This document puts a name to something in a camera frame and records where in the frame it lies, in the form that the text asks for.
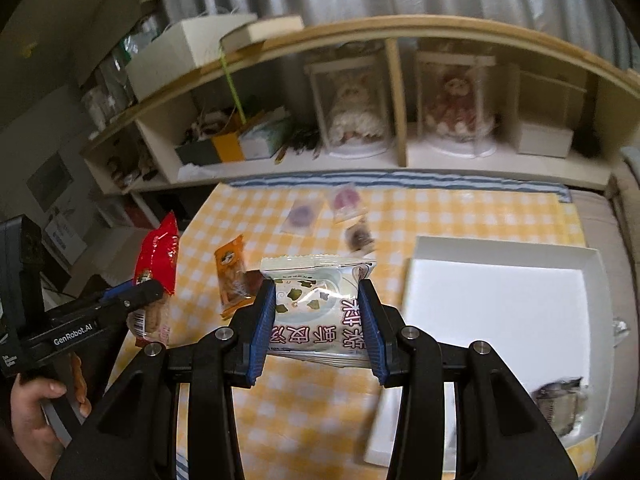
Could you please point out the green ribbon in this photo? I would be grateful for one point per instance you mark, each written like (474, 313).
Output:
(234, 87)

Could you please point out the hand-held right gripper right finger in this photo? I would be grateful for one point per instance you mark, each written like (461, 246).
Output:
(372, 335)

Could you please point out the large white storage box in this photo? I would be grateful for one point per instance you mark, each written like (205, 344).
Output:
(175, 55)

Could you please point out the white doll in clear case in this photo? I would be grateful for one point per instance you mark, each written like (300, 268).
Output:
(352, 105)

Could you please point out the brown cardboard box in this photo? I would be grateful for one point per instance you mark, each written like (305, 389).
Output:
(552, 95)

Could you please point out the red doll in clear case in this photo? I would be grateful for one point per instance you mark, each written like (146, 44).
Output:
(455, 105)

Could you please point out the orange snack packet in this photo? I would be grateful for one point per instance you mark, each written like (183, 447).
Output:
(231, 275)

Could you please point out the orange box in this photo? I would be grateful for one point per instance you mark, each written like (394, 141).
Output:
(230, 145)

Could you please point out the small white box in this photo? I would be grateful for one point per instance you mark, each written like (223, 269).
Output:
(542, 139)

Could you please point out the clear purple donut packet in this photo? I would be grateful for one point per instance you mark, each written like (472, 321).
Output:
(300, 216)

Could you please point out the clear pink donut packet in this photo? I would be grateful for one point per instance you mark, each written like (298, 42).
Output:
(346, 202)

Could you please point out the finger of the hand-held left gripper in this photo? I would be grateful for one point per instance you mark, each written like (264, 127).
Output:
(132, 297)

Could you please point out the silver cake packet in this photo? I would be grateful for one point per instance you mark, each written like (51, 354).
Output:
(560, 405)

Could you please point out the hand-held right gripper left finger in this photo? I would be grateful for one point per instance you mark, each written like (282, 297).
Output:
(264, 330)

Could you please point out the pile of pens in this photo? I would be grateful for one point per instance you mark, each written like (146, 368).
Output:
(300, 142)

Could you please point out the blue striped blanket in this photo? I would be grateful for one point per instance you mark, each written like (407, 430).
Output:
(400, 177)

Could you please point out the red snack packet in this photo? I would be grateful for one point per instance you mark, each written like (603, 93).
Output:
(157, 270)

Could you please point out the beige folded blanket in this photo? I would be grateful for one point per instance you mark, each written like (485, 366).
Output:
(597, 220)

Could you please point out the white shallow cardboard box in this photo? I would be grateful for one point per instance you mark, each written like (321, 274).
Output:
(500, 320)

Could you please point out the tissue box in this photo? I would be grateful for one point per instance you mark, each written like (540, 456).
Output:
(265, 137)

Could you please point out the dark green box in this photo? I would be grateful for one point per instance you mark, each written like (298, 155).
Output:
(197, 152)

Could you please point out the yellow checked tablecloth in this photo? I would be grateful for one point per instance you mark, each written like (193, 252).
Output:
(450, 215)

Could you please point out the thick book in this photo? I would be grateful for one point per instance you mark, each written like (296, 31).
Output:
(265, 32)

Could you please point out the clear brown pastry packet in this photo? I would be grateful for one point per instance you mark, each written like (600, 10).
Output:
(359, 236)

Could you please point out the white green snack packet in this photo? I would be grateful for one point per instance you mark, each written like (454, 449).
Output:
(320, 305)

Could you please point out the person's left hand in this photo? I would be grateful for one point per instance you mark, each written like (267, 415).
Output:
(32, 425)

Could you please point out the wooden shelf unit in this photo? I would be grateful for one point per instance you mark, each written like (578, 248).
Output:
(350, 35)

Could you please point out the grey wall panel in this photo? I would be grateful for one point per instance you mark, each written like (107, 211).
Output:
(50, 182)

